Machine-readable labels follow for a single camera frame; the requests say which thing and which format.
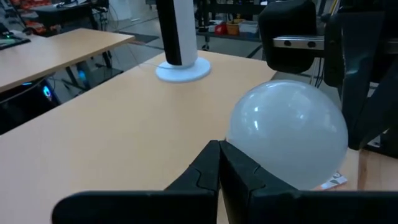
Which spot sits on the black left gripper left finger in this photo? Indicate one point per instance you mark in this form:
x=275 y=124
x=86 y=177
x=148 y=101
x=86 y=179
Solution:
x=140 y=205

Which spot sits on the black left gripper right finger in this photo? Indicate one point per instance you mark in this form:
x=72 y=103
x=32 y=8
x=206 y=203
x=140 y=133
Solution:
x=280 y=205

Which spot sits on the wooden neighbour desk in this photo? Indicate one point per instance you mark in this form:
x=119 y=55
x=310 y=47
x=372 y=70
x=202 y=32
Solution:
x=62 y=53

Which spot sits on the orange pot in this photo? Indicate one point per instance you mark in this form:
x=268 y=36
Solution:
x=234 y=28

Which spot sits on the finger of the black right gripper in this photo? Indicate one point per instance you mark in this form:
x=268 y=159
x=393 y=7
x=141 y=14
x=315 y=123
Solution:
x=360 y=77

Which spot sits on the red storage tub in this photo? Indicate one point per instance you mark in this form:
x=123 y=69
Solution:
x=220 y=29

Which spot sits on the white round lightbulb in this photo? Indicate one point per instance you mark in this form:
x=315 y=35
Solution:
x=286 y=133

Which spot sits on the black computer blue light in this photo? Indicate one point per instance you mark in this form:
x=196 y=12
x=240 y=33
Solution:
x=46 y=91
x=81 y=75

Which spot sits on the white storage box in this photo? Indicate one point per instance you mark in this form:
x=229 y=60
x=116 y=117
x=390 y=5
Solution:
x=248 y=29

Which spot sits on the small printed marker card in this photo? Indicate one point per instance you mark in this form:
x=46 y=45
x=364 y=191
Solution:
x=335 y=181

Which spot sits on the white and black pole stand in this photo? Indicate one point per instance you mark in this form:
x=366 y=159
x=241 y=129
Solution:
x=186 y=37

